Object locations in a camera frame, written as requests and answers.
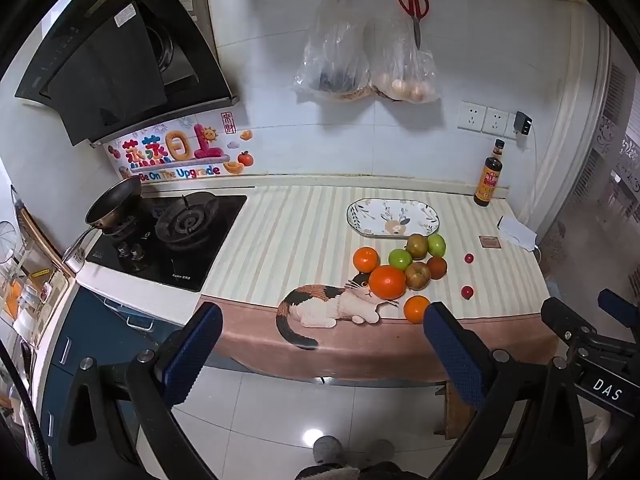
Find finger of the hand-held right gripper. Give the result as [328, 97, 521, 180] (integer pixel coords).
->
[542, 297, 598, 356]
[598, 288, 640, 328]

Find brown apple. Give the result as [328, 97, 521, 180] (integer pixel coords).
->
[405, 233, 430, 259]

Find striped cat print tablecloth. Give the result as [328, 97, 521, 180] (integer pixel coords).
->
[202, 183, 560, 383]

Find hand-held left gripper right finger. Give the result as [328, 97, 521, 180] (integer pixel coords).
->
[422, 301, 601, 480]

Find white paper sheet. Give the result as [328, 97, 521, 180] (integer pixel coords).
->
[497, 214, 538, 252]

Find dark sauce bottle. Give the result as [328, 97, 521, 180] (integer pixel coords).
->
[473, 139, 506, 207]

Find clear plastic bag with eggs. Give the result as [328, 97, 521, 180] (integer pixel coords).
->
[370, 10, 441, 104]

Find black gas stove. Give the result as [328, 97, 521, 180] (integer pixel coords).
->
[85, 191, 249, 293]

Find colourful wall sticker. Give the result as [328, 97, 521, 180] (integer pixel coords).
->
[107, 112, 254, 183]

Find red handled scissors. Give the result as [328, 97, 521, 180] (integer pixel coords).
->
[396, 0, 431, 50]

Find black range hood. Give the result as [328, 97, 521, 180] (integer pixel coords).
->
[14, 0, 240, 147]

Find large orange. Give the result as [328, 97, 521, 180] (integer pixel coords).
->
[369, 265, 407, 299]

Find white wall socket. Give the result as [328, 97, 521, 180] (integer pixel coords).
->
[457, 101, 486, 132]
[484, 106, 516, 138]

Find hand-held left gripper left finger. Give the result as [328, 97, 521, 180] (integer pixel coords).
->
[62, 301, 224, 480]

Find oval floral ceramic plate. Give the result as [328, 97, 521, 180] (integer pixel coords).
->
[346, 198, 440, 238]

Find brown pear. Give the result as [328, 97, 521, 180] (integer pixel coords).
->
[404, 263, 432, 291]

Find metal dish rack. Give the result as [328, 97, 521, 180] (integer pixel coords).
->
[0, 185, 76, 341]

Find wooden stool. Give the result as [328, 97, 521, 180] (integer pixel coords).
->
[434, 382, 476, 441]

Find blue kitchen cabinet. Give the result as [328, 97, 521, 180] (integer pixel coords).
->
[37, 287, 186, 441]

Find black frying pan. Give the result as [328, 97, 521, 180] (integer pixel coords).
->
[61, 176, 143, 263]

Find person's grey slipper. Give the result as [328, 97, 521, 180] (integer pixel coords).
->
[367, 439, 396, 463]
[312, 435, 346, 466]

